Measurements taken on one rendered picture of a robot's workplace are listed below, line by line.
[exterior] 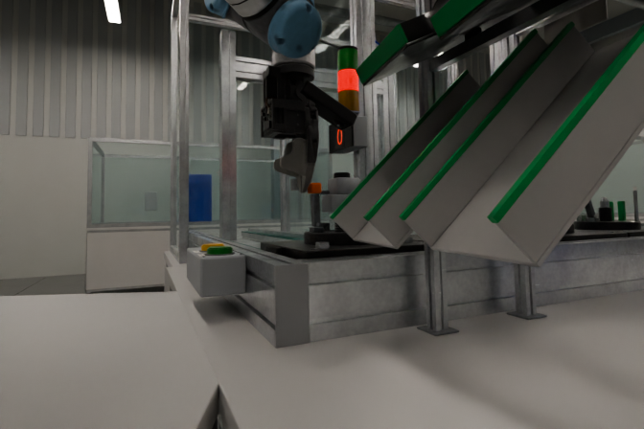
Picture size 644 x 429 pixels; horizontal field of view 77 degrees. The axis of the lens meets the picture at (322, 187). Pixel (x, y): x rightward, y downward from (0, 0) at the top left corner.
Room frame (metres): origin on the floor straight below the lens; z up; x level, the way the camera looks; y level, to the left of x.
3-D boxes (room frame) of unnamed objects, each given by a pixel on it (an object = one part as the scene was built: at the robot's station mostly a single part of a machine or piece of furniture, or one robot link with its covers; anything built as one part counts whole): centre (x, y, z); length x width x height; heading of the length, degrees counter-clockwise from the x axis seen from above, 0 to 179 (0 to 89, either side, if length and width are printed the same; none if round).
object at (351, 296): (0.92, -0.48, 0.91); 1.24 x 0.33 x 0.10; 114
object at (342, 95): (0.95, -0.07, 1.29); 0.05 x 0.05 x 0.05
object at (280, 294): (0.92, 0.21, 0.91); 0.89 x 0.06 x 0.11; 24
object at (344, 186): (0.73, -0.05, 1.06); 0.08 x 0.04 x 0.07; 114
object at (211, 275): (0.72, 0.19, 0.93); 0.21 x 0.07 x 0.06; 24
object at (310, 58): (0.69, 0.04, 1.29); 0.08 x 0.08 x 0.05
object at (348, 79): (0.95, -0.07, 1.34); 0.05 x 0.05 x 0.05
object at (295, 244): (0.73, -0.04, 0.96); 0.24 x 0.24 x 0.02; 24
